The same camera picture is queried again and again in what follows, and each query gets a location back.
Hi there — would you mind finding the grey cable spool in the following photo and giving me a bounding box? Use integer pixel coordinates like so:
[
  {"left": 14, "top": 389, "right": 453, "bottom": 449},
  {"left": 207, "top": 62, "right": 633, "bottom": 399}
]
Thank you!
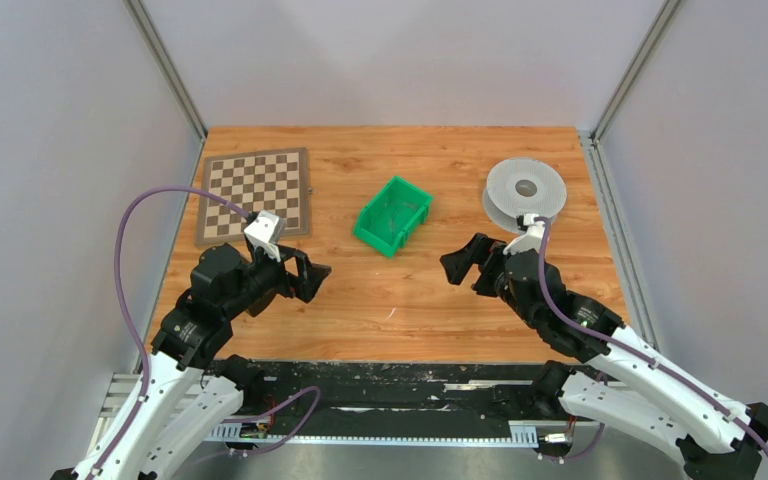
[{"left": 482, "top": 157, "right": 568, "bottom": 233}]

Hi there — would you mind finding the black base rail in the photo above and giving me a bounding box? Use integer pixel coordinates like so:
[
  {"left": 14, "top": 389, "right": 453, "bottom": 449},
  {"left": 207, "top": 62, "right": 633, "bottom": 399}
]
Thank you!
[{"left": 208, "top": 356, "right": 570, "bottom": 440}]

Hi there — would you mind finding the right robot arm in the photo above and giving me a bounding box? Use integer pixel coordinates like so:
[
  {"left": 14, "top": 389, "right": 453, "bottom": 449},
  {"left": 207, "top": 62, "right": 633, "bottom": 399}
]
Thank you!
[{"left": 440, "top": 234, "right": 768, "bottom": 479}]

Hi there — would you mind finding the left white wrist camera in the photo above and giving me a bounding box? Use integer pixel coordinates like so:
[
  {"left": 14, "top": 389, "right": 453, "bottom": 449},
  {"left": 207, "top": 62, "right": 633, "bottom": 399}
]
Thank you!
[{"left": 243, "top": 211, "right": 286, "bottom": 261}]

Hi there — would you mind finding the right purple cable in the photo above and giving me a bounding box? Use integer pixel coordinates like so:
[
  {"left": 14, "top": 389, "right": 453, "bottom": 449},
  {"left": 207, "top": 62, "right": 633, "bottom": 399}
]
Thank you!
[{"left": 537, "top": 218, "right": 768, "bottom": 480}]

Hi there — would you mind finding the wooden chessboard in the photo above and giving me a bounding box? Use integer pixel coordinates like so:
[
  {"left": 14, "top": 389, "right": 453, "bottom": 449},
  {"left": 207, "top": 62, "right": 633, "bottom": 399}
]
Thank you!
[{"left": 195, "top": 147, "right": 312, "bottom": 246}]

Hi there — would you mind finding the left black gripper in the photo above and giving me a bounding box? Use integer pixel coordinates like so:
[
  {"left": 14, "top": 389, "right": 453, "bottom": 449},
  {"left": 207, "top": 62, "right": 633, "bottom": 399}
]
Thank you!
[{"left": 223, "top": 241, "right": 331, "bottom": 319}]

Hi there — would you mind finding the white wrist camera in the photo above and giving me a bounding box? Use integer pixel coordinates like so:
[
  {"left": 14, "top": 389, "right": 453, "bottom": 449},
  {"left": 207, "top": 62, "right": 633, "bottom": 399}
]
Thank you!
[
  {"left": 503, "top": 213, "right": 552, "bottom": 256},
  {"left": 243, "top": 211, "right": 286, "bottom": 261}
]

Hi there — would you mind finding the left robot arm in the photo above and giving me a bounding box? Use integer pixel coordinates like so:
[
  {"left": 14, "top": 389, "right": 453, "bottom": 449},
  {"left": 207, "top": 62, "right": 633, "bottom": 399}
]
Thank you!
[{"left": 52, "top": 243, "right": 332, "bottom": 479}]

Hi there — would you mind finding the green plastic bin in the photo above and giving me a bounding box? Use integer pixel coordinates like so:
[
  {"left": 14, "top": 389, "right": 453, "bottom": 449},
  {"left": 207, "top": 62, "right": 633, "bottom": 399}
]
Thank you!
[{"left": 353, "top": 176, "right": 433, "bottom": 258}]

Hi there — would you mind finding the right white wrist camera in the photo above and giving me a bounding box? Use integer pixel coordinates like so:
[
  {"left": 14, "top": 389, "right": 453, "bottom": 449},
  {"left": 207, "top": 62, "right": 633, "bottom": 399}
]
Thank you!
[{"left": 503, "top": 213, "right": 552, "bottom": 256}]

